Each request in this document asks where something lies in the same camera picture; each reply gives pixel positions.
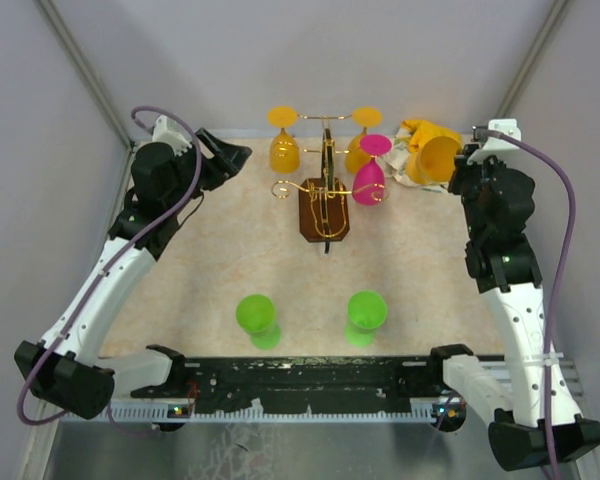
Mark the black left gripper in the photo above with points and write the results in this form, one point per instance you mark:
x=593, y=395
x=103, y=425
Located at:
x=226, y=161

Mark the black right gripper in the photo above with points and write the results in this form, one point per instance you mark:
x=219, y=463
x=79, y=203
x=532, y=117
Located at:
x=461, y=167

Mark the yellow wine glass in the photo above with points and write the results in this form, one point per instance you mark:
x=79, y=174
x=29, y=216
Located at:
x=434, y=163
x=284, y=151
x=365, y=117

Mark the pink wine glass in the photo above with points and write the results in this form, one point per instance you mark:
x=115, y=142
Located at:
x=369, y=186

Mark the green wine glass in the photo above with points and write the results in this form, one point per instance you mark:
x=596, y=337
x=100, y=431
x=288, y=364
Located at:
x=256, y=315
x=366, y=312

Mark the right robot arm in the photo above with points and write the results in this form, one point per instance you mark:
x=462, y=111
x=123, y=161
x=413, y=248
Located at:
x=536, y=421

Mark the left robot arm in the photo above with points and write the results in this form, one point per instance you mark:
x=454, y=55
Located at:
x=64, y=367

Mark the gold black wine glass rack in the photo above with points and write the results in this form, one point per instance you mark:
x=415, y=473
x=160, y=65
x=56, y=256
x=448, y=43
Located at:
x=323, y=211

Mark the patterned crumpled cloth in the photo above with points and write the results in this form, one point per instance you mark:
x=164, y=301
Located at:
x=411, y=135

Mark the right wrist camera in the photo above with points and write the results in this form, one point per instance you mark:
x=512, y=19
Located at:
x=493, y=140

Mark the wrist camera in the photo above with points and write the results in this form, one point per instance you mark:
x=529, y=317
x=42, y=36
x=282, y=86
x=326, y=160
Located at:
x=172, y=133
x=493, y=140

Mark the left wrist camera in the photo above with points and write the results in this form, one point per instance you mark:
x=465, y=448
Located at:
x=172, y=133

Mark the aluminium frame post right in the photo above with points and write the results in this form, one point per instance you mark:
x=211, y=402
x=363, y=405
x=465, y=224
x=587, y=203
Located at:
x=542, y=39

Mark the aluminium frame post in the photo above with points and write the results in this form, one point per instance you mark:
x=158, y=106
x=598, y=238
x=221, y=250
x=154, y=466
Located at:
x=542, y=39
x=82, y=66

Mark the aluminium frame post left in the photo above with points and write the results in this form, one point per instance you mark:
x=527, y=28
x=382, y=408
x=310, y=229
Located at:
x=82, y=66

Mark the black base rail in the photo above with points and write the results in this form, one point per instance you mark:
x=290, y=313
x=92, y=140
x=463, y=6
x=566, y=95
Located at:
x=297, y=390

